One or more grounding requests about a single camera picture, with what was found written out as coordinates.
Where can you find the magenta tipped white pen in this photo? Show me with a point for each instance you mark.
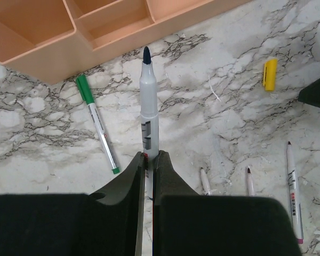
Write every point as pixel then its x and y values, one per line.
pixel 294 195

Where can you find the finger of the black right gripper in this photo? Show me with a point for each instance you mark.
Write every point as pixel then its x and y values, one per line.
pixel 311 94

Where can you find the red tipped white pen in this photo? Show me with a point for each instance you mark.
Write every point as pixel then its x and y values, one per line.
pixel 250 184

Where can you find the blue white pen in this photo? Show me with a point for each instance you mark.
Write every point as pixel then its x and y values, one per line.
pixel 149 118

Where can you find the yellow tipped white pen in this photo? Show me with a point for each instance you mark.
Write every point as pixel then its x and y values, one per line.
pixel 205 182

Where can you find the yellow pen cap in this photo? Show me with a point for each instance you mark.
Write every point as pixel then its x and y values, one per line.
pixel 269 75

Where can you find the green white pen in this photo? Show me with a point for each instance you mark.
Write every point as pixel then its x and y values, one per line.
pixel 103 137

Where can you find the green pen cap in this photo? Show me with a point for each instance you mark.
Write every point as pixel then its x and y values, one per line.
pixel 84 89

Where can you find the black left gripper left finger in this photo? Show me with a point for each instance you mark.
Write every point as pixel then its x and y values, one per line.
pixel 108 221

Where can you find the peach plastic desk organizer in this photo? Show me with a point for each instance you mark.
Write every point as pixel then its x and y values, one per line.
pixel 54 40

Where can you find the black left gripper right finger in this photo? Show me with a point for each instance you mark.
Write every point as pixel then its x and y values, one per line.
pixel 187 223

